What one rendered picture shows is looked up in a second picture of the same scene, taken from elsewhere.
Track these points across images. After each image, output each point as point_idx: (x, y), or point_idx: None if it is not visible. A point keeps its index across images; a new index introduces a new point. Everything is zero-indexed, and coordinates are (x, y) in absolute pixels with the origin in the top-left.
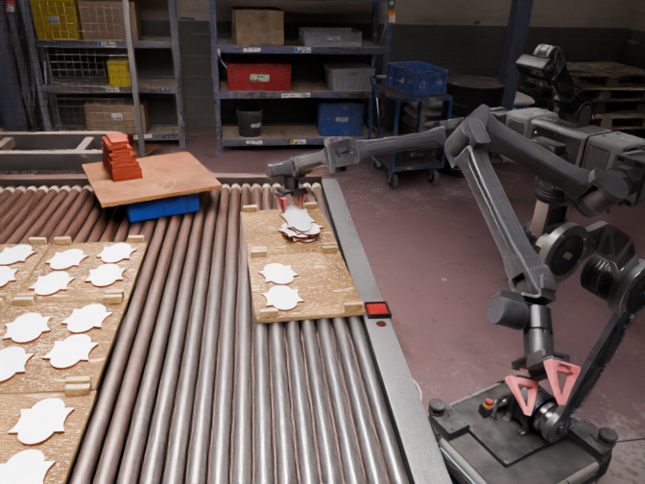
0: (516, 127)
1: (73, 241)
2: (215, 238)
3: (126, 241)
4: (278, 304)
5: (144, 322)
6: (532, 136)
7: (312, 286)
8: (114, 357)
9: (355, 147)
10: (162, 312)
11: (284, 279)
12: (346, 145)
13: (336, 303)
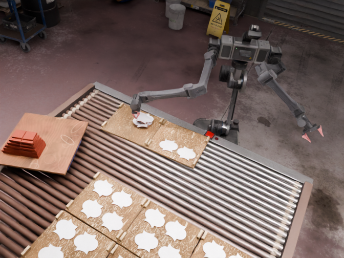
0: (227, 47)
1: (65, 200)
2: (113, 148)
3: (87, 180)
4: (190, 156)
5: (167, 200)
6: (234, 49)
7: (184, 141)
8: (185, 218)
9: (205, 86)
10: (164, 192)
11: (174, 146)
12: (202, 87)
13: (200, 142)
